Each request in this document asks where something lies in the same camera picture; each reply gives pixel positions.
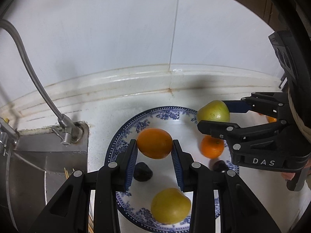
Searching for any dark plum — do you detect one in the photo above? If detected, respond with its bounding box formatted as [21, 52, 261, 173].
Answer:
[133, 162, 153, 182]
[211, 160, 229, 173]

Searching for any large orange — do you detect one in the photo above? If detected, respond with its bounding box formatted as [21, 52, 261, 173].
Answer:
[136, 128, 173, 159]

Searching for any small gooseneck faucet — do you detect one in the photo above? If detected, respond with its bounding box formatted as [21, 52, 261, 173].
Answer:
[1, 19, 83, 146]

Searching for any large kitchen faucet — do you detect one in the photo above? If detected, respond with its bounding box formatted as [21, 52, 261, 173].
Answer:
[0, 118, 19, 156]

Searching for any small orange beside apple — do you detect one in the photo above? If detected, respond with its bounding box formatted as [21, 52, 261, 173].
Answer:
[266, 116, 277, 123]

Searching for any dark plum front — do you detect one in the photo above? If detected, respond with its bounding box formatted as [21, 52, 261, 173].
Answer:
[211, 160, 229, 173]

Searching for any dark wooden window frame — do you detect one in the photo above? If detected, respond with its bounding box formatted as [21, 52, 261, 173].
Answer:
[236, 0, 288, 31]

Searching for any green apple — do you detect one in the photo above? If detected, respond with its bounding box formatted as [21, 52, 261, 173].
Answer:
[197, 100, 230, 123]

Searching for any person hand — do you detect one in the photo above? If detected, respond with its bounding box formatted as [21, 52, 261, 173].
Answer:
[281, 157, 311, 181]

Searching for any blue white porcelain plate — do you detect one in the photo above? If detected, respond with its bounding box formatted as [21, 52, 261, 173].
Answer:
[104, 106, 240, 228]

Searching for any stainless steel sink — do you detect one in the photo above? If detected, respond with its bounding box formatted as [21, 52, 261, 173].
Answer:
[1, 122, 89, 232]

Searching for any yellow pear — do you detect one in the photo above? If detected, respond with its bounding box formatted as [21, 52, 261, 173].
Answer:
[151, 188, 191, 225]

